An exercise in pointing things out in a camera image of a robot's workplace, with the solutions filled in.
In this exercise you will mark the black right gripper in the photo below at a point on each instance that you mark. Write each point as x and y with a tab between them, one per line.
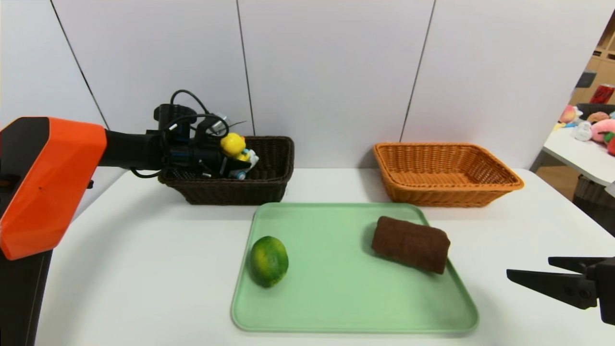
603	283

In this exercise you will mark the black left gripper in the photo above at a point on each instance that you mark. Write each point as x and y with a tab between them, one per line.
224	165

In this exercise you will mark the yellow duck scooter toy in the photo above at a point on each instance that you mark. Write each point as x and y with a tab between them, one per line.
232	144

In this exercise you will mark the green lime fruit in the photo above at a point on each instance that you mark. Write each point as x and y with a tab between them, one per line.
268	262

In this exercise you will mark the brown towel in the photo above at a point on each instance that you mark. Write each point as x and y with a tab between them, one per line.
408	242

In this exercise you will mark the orange and black left arm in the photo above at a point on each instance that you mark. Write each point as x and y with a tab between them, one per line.
48	182

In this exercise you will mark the dark brown wicker basket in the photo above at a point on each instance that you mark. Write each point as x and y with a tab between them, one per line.
259	192

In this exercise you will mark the orange wicker basket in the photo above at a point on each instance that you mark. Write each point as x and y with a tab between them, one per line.
442	166

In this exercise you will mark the black storage basket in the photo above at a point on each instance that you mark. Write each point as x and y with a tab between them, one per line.
588	107

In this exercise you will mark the dark wicker bin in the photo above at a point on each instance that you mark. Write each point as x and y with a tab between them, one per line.
596	206

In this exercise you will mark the white side table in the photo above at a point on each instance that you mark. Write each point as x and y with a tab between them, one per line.
576	154

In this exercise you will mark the red strawberry plush toy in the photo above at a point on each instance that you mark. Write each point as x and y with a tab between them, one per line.
611	144

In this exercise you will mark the white plush toy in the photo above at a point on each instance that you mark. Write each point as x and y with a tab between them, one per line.
583	131

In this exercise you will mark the large pink plush toy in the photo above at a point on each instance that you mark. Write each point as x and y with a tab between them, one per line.
604	129

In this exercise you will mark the light green plastic tray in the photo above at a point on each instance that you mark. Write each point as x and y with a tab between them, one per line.
336	288

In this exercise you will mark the pink peach plush toy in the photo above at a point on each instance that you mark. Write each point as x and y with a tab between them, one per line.
568	114

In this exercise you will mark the brown plush toy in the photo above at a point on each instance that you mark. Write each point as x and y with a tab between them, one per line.
598	117

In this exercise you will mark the red drink can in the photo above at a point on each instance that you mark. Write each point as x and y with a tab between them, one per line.
601	94

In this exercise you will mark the dark small sign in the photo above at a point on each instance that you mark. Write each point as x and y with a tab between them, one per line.
585	79

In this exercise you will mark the wooden shelf unit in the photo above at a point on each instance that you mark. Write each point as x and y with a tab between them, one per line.
606	67

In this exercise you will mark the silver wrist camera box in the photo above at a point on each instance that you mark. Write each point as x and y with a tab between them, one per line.
218	126

